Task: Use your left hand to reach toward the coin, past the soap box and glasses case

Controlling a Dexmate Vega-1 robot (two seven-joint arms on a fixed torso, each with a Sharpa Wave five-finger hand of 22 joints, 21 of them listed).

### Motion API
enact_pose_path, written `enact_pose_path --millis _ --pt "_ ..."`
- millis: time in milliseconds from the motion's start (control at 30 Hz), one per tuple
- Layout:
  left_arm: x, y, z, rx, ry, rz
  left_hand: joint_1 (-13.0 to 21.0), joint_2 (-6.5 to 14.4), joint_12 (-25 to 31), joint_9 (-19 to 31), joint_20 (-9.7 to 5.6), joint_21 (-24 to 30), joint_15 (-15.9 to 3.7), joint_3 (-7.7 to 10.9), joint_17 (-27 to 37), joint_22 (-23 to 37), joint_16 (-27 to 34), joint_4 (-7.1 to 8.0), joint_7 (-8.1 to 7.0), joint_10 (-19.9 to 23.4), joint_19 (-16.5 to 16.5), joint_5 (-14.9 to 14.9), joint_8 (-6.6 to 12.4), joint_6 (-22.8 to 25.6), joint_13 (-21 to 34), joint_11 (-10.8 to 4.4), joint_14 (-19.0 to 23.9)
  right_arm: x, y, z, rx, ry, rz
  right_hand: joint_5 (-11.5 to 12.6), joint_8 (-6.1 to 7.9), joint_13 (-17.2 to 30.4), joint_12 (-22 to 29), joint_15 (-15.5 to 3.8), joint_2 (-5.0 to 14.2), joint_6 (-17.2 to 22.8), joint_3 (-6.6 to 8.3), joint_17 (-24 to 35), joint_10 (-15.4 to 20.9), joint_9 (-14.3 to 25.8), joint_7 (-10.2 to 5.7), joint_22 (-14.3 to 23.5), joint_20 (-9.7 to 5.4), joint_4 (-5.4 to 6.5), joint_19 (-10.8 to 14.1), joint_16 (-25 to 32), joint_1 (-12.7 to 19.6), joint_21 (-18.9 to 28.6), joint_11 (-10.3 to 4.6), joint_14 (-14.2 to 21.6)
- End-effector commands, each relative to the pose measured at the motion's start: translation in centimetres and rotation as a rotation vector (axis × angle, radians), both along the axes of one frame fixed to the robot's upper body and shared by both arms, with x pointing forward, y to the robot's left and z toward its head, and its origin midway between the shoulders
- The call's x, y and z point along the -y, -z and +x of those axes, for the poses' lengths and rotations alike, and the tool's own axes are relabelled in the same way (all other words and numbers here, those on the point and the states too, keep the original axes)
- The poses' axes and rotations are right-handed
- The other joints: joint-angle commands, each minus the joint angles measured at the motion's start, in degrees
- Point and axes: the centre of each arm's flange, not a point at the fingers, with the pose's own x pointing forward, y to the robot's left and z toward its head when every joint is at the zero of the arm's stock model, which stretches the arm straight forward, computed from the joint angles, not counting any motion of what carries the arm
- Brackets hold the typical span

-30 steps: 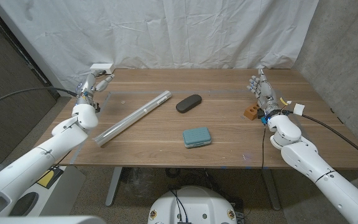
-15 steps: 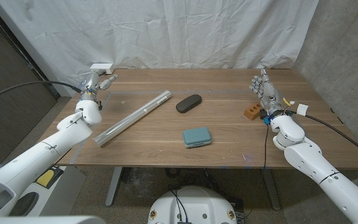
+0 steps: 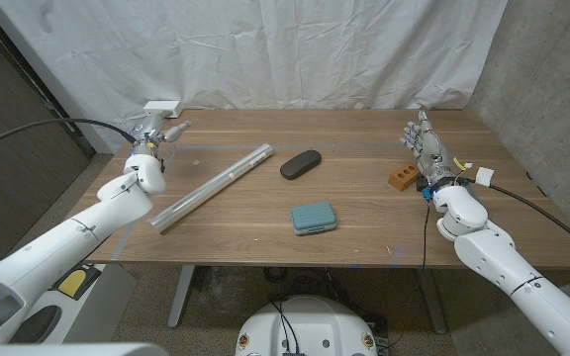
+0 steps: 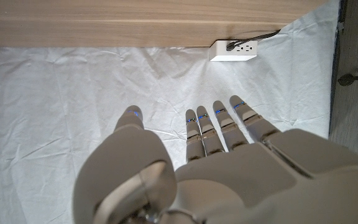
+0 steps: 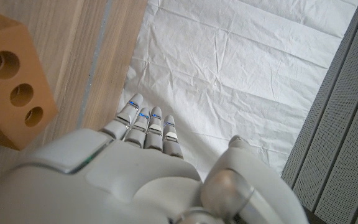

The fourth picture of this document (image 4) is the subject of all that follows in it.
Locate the white wrinkled backdrop cloth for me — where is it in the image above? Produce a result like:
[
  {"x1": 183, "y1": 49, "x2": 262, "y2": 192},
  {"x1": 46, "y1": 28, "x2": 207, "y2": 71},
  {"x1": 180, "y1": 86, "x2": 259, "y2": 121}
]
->
[{"x1": 0, "y1": 0, "x2": 341, "y2": 224}]

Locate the black power strip cable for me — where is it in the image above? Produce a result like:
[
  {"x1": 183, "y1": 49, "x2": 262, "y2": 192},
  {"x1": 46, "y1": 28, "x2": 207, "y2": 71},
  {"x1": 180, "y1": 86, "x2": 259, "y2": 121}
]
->
[{"x1": 226, "y1": 29, "x2": 282, "y2": 52}]

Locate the dark grey door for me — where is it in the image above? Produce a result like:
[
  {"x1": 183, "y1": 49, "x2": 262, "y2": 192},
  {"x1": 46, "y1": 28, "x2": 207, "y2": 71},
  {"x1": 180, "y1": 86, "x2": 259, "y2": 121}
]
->
[{"x1": 328, "y1": 0, "x2": 358, "y2": 164}]

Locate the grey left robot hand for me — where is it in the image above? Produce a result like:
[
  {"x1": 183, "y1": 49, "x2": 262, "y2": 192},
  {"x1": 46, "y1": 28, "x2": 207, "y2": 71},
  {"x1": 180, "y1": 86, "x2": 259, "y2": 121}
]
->
[{"x1": 72, "y1": 95, "x2": 358, "y2": 224}]

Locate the white power strip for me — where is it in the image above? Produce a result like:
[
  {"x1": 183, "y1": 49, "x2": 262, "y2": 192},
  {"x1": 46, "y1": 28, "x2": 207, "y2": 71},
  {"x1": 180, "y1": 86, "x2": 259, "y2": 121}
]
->
[{"x1": 209, "y1": 39, "x2": 259, "y2": 62}]

